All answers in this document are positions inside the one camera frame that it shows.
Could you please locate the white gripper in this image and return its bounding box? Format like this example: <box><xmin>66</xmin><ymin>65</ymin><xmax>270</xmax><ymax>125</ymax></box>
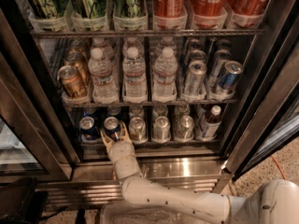
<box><xmin>100</xmin><ymin>120</ymin><xmax>136</xmax><ymax>165</ymax></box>

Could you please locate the blue pepsi can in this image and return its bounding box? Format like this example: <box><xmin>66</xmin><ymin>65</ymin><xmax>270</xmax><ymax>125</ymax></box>
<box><xmin>104</xmin><ymin>117</ymin><xmax>121</xmax><ymax>141</ymax></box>
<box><xmin>83</xmin><ymin>106</ymin><xmax>100</xmax><ymax>121</ymax></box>
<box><xmin>107</xmin><ymin>106</ymin><xmax>121</xmax><ymax>119</ymax></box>
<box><xmin>79</xmin><ymin>117</ymin><xmax>100</xmax><ymax>141</ymax></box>

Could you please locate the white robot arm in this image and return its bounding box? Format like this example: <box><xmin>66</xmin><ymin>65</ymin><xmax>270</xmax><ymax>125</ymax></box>
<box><xmin>100</xmin><ymin>130</ymin><xmax>299</xmax><ymax>224</ymax></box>

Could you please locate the silver soda can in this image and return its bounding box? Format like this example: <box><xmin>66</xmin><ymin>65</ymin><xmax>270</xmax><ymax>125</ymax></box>
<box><xmin>152</xmin><ymin>105</ymin><xmax>168</xmax><ymax>119</ymax></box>
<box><xmin>129</xmin><ymin>117</ymin><xmax>147</xmax><ymax>143</ymax></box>
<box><xmin>152</xmin><ymin>116</ymin><xmax>170</xmax><ymax>142</ymax></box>
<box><xmin>174</xmin><ymin>105</ymin><xmax>190</xmax><ymax>120</ymax></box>
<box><xmin>129</xmin><ymin>105</ymin><xmax>144</xmax><ymax>119</ymax></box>
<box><xmin>175</xmin><ymin>115</ymin><xmax>194</xmax><ymax>140</ymax></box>

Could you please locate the blue pepsi can front left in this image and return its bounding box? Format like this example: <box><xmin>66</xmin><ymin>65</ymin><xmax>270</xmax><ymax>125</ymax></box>
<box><xmin>79</xmin><ymin>117</ymin><xmax>100</xmax><ymax>141</ymax></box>

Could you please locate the blue pepsi can rear left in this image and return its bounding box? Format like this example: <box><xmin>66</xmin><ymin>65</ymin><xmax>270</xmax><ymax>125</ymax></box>
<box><xmin>83</xmin><ymin>106</ymin><xmax>100</xmax><ymax>121</ymax></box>

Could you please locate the steel fridge base grille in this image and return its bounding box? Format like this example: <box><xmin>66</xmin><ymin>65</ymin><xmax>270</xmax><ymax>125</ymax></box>
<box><xmin>37</xmin><ymin>158</ymin><xmax>232</xmax><ymax>210</ymax></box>

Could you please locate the gold can front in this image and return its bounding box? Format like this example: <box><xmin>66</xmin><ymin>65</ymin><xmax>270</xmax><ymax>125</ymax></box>
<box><xmin>58</xmin><ymin>65</ymin><xmax>87</xmax><ymax>99</ymax></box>

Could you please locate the gold can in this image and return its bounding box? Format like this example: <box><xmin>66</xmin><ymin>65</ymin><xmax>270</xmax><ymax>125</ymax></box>
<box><xmin>58</xmin><ymin>65</ymin><xmax>87</xmax><ymax>99</ymax></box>
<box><xmin>64</xmin><ymin>51</ymin><xmax>90</xmax><ymax>86</ymax></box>
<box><xmin>68</xmin><ymin>39</ymin><xmax>89</xmax><ymax>59</ymax></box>

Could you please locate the fridge door left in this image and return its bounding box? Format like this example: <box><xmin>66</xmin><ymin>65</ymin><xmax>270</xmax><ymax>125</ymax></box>
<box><xmin>0</xmin><ymin>10</ymin><xmax>72</xmax><ymax>183</ymax></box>

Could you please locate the fridge door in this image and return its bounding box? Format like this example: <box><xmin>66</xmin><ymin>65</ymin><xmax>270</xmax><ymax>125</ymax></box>
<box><xmin>225</xmin><ymin>16</ymin><xmax>299</xmax><ymax>180</ymax></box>
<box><xmin>0</xmin><ymin>10</ymin><xmax>72</xmax><ymax>183</ymax></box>

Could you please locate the gold can middle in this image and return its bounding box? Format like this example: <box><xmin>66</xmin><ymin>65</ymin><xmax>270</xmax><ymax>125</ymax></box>
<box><xmin>64</xmin><ymin>51</ymin><xmax>90</xmax><ymax>86</ymax></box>

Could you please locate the slim silver can front left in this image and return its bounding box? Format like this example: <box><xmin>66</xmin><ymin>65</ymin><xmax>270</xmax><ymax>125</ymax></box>
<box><xmin>183</xmin><ymin>61</ymin><xmax>206</xmax><ymax>96</ymax></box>

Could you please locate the gold can rear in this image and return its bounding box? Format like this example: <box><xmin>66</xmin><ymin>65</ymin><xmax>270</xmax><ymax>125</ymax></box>
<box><xmin>68</xmin><ymin>39</ymin><xmax>89</xmax><ymax>59</ymax></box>

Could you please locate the slim can middle left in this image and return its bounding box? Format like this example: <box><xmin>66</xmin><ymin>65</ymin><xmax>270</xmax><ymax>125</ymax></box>
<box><xmin>183</xmin><ymin>49</ymin><xmax>206</xmax><ymax>69</ymax></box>

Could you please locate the slim can rear left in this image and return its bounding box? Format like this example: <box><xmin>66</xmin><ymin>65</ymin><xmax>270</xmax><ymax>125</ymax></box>
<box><xmin>184</xmin><ymin>37</ymin><xmax>204</xmax><ymax>55</ymax></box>

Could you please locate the slim can middle right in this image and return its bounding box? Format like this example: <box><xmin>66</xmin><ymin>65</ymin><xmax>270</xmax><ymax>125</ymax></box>
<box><xmin>208</xmin><ymin>49</ymin><xmax>232</xmax><ymax>87</ymax></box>

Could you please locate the slim blue silver can front right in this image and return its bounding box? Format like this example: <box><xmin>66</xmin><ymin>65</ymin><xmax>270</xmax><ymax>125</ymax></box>
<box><xmin>216</xmin><ymin>61</ymin><xmax>243</xmax><ymax>95</ymax></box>

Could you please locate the slim can rear right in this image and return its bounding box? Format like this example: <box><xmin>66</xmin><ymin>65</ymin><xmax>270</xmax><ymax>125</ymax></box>
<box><xmin>215</xmin><ymin>38</ymin><xmax>232</xmax><ymax>51</ymax></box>

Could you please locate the fridge door right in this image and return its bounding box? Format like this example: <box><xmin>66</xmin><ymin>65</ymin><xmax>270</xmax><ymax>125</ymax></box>
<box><xmin>225</xmin><ymin>16</ymin><xmax>299</xmax><ymax>180</ymax></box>

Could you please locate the water bottle front left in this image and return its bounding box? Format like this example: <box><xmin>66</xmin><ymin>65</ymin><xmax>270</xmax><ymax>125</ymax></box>
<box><xmin>88</xmin><ymin>48</ymin><xmax>119</xmax><ymax>104</ymax></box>

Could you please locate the water bottle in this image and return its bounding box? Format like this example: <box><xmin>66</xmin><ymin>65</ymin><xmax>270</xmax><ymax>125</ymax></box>
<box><xmin>155</xmin><ymin>36</ymin><xmax>177</xmax><ymax>56</ymax></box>
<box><xmin>122</xmin><ymin>47</ymin><xmax>147</xmax><ymax>102</ymax></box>
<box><xmin>91</xmin><ymin>38</ymin><xmax>114</xmax><ymax>61</ymax></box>
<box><xmin>122</xmin><ymin>37</ymin><xmax>144</xmax><ymax>56</ymax></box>
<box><xmin>88</xmin><ymin>48</ymin><xmax>119</xmax><ymax>104</ymax></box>
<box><xmin>153</xmin><ymin>47</ymin><xmax>178</xmax><ymax>103</ymax></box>

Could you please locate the water bottle front middle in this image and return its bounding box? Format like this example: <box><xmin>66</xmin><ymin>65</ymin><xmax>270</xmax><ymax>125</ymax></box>
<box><xmin>122</xmin><ymin>47</ymin><xmax>147</xmax><ymax>102</ymax></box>

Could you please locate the clear plastic bin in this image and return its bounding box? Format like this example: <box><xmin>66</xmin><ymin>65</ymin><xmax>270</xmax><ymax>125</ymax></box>
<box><xmin>100</xmin><ymin>201</ymin><xmax>207</xmax><ymax>224</ymax></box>

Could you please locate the water bottle rear left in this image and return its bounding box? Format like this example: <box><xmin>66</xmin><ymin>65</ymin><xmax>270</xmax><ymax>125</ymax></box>
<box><xmin>91</xmin><ymin>38</ymin><xmax>114</xmax><ymax>61</ymax></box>

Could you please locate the water bottle front right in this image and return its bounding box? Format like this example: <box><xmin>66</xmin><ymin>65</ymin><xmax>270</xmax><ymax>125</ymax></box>
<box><xmin>153</xmin><ymin>47</ymin><xmax>178</xmax><ymax>103</ymax></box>

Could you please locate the water bottle rear middle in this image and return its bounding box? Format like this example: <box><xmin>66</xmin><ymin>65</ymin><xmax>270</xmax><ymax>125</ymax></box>
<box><xmin>122</xmin><ymin>37</ymin><xmax>144</xmax><ymax>56</ymax></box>

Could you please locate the brown drink bottle white cap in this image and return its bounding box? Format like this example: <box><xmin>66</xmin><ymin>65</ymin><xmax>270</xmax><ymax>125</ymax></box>
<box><xmin>199</xmin><ymin>105</ymin><xmax>221</xmax><ymax>140</ymax></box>

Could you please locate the water bottle rear right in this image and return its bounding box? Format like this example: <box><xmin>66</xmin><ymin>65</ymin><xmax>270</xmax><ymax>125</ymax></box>
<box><xmin>155</xmin><ymin>36</ymin><xmax>177</xmax><ymax>56</ymax></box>

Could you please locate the middle wire shelf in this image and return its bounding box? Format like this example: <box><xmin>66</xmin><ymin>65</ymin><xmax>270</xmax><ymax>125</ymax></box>
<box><xmin>64</xmin><ymin>99</ymin><xmax>238</xmax><ymax>108</ymax></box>

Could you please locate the wire shelf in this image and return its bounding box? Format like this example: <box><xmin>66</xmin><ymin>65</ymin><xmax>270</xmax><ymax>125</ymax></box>
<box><xmin>31</xmin><ymin>28</ymin><xmax>267</xmax><ymax>39</ymax></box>
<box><xmin>64</xmin><ymin>99</ymin><xmax>238</xmax><ymax>108</ymax></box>

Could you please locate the upper wire shelf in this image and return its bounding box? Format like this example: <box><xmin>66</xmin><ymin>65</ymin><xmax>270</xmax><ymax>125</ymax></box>
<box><xmin>31</xmin><ymin>28</ymin><xmax>267</xmax><ymax>39</ymax></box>

